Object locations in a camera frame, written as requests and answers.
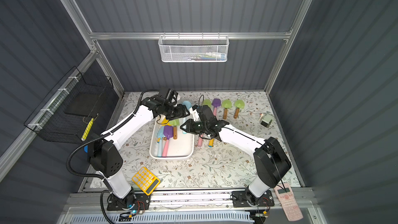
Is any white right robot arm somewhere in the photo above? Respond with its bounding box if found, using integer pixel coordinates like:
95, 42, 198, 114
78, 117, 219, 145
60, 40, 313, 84
180, 105, 292, 205

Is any white plastic storage box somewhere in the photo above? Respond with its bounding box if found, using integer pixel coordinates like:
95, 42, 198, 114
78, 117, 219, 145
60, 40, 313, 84
149, 117, 195, 160

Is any green shovel wooden handle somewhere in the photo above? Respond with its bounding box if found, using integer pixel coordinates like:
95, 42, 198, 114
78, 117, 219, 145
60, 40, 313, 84
169, 119, 180, 140
234, 100, 245, 119
203, 99, 212, 108

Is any white wire mesh basket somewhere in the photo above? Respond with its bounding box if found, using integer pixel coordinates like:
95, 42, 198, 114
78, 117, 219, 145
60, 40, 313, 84
158, 35, 230, 63

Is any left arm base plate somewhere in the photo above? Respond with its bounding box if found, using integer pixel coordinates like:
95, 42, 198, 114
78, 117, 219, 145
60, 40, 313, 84
107, 194, 151, 211

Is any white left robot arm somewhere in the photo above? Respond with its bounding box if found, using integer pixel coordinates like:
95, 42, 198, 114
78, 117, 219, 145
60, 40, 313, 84
88, 88, 189, 199

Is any green shovel brown handle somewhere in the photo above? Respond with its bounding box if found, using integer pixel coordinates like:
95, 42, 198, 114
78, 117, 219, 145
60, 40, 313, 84
221, 99, 232, 120

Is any green shovel yellow handle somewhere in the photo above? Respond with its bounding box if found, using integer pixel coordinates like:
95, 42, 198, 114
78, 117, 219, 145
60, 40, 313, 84
208, 139, 214, 147

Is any yellow calculator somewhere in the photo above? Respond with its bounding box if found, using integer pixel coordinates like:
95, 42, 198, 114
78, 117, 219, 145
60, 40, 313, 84
132, 167, 160, 196

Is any black corrugated cable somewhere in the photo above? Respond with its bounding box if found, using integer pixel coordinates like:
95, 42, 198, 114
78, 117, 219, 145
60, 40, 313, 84
66, 90, 161, 180

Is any pink calculator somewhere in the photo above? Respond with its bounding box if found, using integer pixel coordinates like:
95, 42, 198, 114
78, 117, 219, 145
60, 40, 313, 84
274, 183, 303, 222

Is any purple shovel pink handle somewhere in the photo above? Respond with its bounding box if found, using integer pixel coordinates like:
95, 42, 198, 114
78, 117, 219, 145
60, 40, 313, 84
197, 136, 203, 147
211, 98, 221, 116

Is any pale green tape dispenser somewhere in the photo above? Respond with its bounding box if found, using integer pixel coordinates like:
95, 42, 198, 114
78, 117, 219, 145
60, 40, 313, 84
259, 113, 275, 128

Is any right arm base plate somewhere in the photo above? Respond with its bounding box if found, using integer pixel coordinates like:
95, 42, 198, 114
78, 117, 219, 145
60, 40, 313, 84
230, 190, 275, 208

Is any blue shovel blue handle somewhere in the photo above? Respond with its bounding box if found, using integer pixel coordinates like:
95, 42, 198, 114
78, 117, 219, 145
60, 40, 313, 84
157, 126, 165, 157

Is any black wire basket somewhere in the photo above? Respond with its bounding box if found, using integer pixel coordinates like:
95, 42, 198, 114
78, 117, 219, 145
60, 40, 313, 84
24, 67, 114, 144

